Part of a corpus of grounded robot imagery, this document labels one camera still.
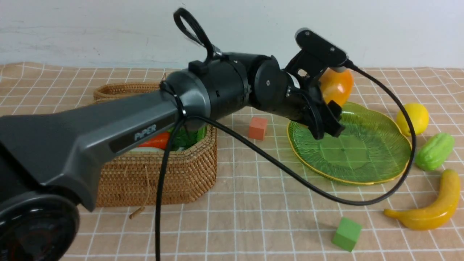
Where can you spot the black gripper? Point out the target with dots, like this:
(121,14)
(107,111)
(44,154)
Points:
(305,73)

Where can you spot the orange yellow mango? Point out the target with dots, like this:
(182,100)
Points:
(336,86)

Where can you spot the yellow lemon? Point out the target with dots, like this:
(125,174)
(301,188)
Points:
(418,115)

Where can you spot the green bitter gourd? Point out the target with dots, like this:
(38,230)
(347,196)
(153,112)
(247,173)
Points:
(435,151)

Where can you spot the orange carrot with green leaves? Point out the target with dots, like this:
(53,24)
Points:
(182,141)

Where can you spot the yellow banana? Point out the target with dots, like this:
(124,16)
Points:
(437,213)

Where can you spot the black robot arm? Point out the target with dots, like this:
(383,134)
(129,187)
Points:
(50,163)

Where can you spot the green glass leaf plate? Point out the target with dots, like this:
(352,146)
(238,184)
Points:
(371,149)

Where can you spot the orange foam cube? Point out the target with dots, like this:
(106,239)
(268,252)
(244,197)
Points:
(257,128)

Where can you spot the beige checkered tablecloth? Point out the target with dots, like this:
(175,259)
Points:
(254,212)

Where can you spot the green foam cube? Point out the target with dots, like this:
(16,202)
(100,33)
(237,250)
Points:
(347,234)

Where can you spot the woven wicker basket green lining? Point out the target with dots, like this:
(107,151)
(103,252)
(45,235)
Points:
(131,179)

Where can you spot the woven wicker basket lid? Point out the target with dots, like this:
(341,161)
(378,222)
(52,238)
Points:
(115,91)

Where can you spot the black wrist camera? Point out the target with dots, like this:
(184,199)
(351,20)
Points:
(321,49)

